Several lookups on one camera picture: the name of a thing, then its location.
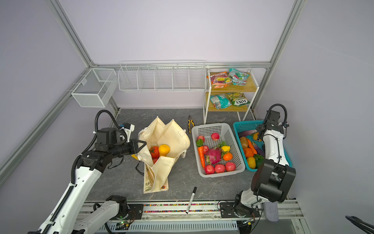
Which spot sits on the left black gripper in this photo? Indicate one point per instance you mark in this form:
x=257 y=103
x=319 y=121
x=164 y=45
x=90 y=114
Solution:
x=135 y=148

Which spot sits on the cream floral tote bag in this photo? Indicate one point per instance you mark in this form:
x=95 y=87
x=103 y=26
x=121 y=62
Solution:
x=158 y=170

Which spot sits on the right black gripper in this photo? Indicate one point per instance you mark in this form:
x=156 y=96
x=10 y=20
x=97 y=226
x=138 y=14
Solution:
x=260 y=126

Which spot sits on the small orange tangerine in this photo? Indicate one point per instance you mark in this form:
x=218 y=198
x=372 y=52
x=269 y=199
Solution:
x=228 y=156

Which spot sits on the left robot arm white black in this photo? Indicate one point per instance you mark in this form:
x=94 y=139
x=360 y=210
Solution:
x=63 y=218

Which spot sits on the yellow black pliers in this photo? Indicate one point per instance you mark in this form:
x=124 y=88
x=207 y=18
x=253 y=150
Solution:
x=191 y=124

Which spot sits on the yellow pear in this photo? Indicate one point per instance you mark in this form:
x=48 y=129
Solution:
x=164 y=150

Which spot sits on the teal plastic vegetable basket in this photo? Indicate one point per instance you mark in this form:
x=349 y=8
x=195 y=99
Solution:
x=244 y=126

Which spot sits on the green bell pepper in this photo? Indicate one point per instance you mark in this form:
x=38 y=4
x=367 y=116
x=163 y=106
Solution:
x=258 y=160

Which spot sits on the teal white snack bag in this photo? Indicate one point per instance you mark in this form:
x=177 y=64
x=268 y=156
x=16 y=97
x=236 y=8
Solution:
x=220 y=101

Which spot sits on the white mesh box basket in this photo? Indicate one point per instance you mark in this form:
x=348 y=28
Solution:
x=96 y=88

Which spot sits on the white plastic fruit basket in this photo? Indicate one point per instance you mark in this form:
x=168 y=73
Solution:
x=201 y=136

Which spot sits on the pink dragon fruit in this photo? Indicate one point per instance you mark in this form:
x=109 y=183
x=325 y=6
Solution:
x=213 y=156

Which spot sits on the red apple front left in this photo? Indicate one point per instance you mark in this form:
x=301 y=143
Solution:
x=209 y=169

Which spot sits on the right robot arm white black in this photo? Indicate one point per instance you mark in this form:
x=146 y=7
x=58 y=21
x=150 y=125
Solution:
x=274 y=177

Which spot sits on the red apple front middle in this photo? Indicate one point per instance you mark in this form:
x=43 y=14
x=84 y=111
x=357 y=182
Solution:
x=219 y=168

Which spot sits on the pink peach at back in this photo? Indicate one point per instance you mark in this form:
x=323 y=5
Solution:
x=215 y=136

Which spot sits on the red apple front right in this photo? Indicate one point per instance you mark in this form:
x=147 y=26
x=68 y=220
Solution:
x=230 y=166

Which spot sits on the orange carrot in teal basket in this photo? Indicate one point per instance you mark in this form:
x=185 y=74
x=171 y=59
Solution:
x=250 y=145

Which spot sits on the brown potato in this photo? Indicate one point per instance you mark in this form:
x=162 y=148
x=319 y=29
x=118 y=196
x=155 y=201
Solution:
x=244 y=142

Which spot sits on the teal pink snack bag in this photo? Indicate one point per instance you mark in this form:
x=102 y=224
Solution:
x=237 y=77

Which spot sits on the red apple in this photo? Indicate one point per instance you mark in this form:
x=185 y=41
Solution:
x=230 y=166
x=219 y=168
x=209 y=169

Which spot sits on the white wooden two-tier shelf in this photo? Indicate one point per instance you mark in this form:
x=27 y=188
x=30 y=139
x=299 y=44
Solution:
x=250 y=90

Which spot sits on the pale purple striped eggplant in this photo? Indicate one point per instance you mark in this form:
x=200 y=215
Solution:
x=247 y=133

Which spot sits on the black marker pen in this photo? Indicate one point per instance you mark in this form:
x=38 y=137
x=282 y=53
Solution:
x=191 y=200

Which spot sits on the red tomato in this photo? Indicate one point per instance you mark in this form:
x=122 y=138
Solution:
x=154 y=151

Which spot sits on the orange carrot in white basket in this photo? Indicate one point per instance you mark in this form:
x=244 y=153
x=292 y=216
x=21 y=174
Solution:
x=201 y=156

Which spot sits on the green Fox's candy bag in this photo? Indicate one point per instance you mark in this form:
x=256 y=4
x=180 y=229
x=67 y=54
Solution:
x=237 y=99

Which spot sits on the grey wrist rest pad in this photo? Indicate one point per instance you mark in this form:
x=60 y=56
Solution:
x=271 y=211

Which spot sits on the white wire wall basket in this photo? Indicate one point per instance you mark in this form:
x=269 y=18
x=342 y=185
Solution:
x=162 y=75

